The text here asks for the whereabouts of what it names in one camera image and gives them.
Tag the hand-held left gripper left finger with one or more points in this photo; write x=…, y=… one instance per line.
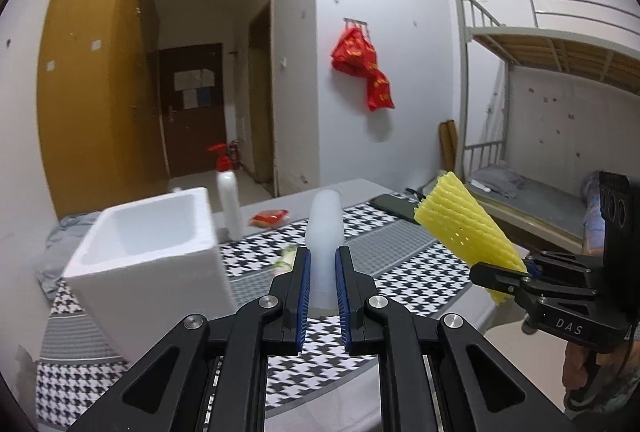
x=300, y=297

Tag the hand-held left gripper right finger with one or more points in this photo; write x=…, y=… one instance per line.
x=342, y=297

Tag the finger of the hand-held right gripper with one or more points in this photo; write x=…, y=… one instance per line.
x=560, y=261
x=497, y=279

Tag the green floral tissue packet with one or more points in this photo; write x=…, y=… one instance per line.
x=286, y=260

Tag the yellow foam net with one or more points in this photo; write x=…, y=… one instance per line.
x=460, y=222

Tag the white foam box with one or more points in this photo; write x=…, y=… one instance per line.
x=150, y=257

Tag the person's right hand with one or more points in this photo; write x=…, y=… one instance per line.
x=571, y=368

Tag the grey houndstooth tablecloth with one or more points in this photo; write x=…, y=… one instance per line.
x=400, y=252

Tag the red snack packet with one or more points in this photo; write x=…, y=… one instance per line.
x=270, y=218

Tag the dark grey garment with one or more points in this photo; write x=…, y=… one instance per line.
x=500, y=179

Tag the black smartphone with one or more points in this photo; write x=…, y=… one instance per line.
x=395, y=206

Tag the white pump bottle red nozzle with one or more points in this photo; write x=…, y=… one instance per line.
x=230, y=202

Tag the leaning wooden planks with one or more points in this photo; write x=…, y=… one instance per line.
x=446, y=147

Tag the red fire extinguisher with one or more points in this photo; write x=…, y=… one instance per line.
x=233, y=157

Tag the dark brown entrance door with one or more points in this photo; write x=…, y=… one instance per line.
x=200, y=137

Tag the light wooden side door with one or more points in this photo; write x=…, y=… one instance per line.
x=262, y=102

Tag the red plastic bag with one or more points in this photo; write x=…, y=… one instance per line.
x=380, y=92
x=352, y=52

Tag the metal bunk bed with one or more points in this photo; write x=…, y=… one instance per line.
x=575, y=52

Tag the blue door notice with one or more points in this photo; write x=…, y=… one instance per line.
x=204, y=97

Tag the small white door notice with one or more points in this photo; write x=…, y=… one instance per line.
x=190, y=98
x=207, y=77

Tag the wide white door notice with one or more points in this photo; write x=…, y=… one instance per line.
x=187, y=79

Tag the light grey-blue garment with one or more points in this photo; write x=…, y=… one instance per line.
x=60, y=247

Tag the wooden wardrobe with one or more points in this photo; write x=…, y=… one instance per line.
x=95, y=77

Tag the metal wall hook rack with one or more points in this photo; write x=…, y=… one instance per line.
x=356, y=23

